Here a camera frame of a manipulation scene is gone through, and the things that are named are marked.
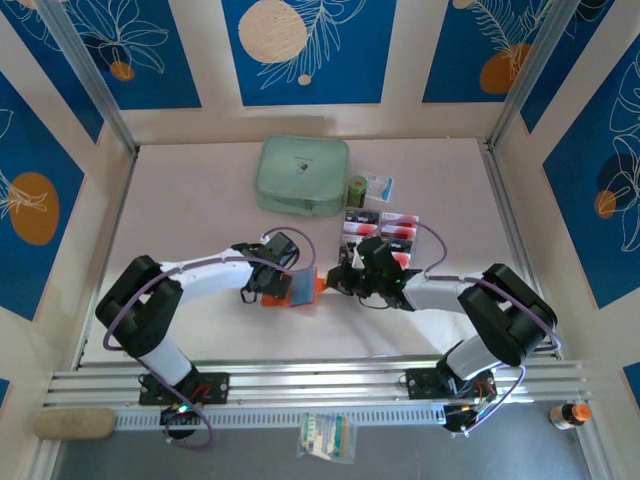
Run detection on black controller board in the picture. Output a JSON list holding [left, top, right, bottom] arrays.
[[443, 404, 481, 434], [159, 403, 202, 427]]

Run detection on red sachet strip pack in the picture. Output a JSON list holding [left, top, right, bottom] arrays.
[[341, 208, 421, 270]]

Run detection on mint green zip pouch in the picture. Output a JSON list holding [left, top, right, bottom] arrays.
[[253, 135, 350, 219]]

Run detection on brown bottle with orange cap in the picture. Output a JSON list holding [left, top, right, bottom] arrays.
[[548, 402, 594, 431]]

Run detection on orange card holder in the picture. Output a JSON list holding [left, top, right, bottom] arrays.
[[260, 266, 334, 310]]

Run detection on clear bag of plasters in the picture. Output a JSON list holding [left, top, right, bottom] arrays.
[[298, 412, 359, 460]]

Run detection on beige foam block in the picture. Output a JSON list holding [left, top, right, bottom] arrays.
[[33, 408, 117, 441]]

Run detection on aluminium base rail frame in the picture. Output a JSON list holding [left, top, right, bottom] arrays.
[[42, 354, 594, 409]]

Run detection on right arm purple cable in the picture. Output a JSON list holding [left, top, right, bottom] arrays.
[[367, 218, 564, 442]]

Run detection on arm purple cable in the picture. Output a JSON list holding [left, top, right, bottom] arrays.
[[367, 218, 564, 442], [102, 227, 319, 450]]

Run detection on white slotted cable duct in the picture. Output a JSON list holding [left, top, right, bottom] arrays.
[[114, 402, 446, 430]]

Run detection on green tape roll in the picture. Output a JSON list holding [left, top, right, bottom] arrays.
[[347, 174, 368, 208]]

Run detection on aluminium side rail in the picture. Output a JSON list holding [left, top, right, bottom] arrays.
[[74, 149, 139, 371], [477, 139, 564, 361]]

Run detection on aluminium corner post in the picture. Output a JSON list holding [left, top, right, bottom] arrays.
[[35, 0, 140, 157], [485, 0, 589, 151]]

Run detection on white blue paper packet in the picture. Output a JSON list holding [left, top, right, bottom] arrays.
[[362, 170, 395, 203]]

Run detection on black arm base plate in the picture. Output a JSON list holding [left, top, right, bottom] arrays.
[[138, 372, 230, 406], [405, 367, 496, 401]]

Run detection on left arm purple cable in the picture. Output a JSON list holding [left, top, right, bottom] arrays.
[[102, 227, 319, 450]]

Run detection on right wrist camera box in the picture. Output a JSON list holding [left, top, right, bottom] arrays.
[[355, 236, 401, 274]]

